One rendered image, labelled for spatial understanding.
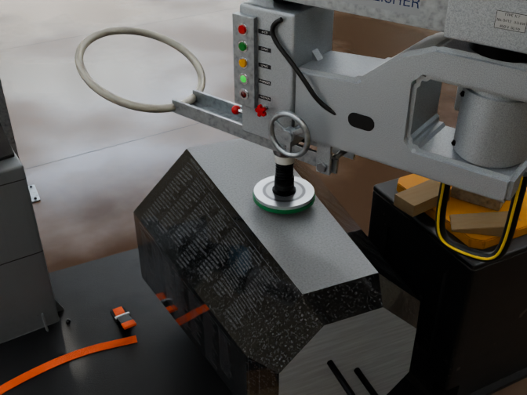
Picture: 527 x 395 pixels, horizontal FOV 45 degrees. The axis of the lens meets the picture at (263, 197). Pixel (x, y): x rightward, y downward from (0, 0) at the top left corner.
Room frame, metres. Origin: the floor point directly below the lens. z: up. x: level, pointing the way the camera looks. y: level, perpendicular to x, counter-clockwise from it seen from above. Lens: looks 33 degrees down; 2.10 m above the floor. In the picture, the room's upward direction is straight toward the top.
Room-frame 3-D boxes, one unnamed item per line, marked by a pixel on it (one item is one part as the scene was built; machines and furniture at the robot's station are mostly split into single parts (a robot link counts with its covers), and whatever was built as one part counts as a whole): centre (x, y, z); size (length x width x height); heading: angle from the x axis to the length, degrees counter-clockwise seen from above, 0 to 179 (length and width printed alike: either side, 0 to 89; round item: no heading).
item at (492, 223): (1.87, -0.78, 0.80); 0.20 x 0.10 x 0.05; 80
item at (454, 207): (2.10, -0.85, 0.76); 0.49 x 0.49 x 0.05; 27
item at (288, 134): (1.72, -0.10, 1.24); 0.15 x 0.10 x 0.15; 53
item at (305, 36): (1.84, -0.14, 1.36); 0.36 x 0.22 x 0.45; 53
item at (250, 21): (1.84, 0.05, 1.41); 0.08 x 0.03 x 0.28; 53
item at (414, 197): (2.03, -0.60, 0.81); 0.20 x 0.10 x 0.05; 125
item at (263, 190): (1.89, -0.07, 0.92); 0.21 x 0.21 x 0.01
